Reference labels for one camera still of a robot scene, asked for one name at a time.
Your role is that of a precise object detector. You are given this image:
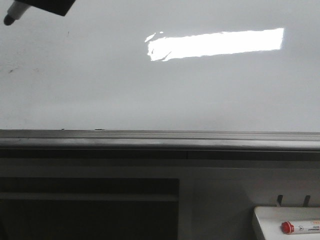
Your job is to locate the left metal tray hook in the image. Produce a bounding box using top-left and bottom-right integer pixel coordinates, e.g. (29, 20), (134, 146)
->
(276, 194), (283, 207)

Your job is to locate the grey aluminium whiteboard frame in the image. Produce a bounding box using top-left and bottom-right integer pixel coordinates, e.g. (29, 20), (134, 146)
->
(0, 129), (320, 158)

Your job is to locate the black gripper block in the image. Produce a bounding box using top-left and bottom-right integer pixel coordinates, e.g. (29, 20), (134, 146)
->
(17, 0), (75, 16)

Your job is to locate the red-capped white marker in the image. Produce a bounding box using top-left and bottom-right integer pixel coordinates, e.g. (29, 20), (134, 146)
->
(280, 220), (320, 235)

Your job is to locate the white plastic tray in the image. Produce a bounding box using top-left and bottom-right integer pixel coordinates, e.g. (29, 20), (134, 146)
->
(252, 206), (320, 240)

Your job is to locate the right metal tray hook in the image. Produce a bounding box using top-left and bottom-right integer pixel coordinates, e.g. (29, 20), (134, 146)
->
(303, 195), (311, 208)

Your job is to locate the metal tray hook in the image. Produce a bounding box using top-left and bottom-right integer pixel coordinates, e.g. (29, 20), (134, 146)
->
(303, 195), (311, 208)
(276, 194), (283, 207)

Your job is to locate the white black-tip whiteboard marker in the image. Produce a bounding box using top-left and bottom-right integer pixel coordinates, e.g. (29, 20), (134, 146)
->
(3, 0), (31, 26)

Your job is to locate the white whiteboard surface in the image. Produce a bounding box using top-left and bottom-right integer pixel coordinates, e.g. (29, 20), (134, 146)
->
(0, 0), (320, 132)

